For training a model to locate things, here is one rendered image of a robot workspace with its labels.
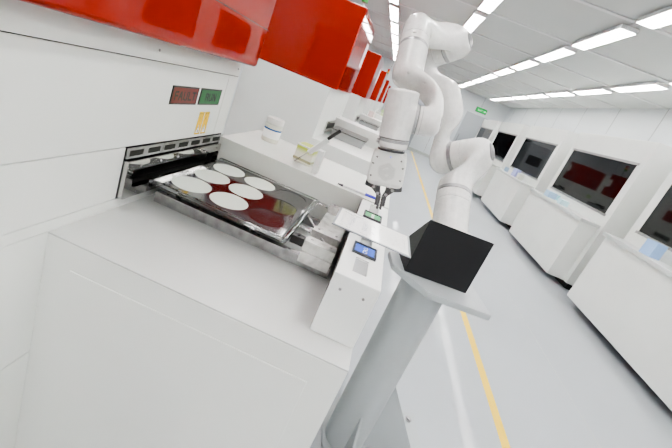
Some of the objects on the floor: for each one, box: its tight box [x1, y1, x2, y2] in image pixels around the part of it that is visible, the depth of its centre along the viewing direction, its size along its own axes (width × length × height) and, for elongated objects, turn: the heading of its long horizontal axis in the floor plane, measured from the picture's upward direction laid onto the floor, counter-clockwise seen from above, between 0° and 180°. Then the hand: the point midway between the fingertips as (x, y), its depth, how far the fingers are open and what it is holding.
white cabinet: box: [15, 234, 348, 448], centre depth 123 cm, size 64×96×82 cm, turn 121°
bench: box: [509, 132, 672, 290], centre depth 510 cm, size 108×180×200 cm, turn 121°
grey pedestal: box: [321, 250, 491, 448], centre depth 134 cm, size 51×44×82 cm
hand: (380, 201), depth 103 cm, fingers closed
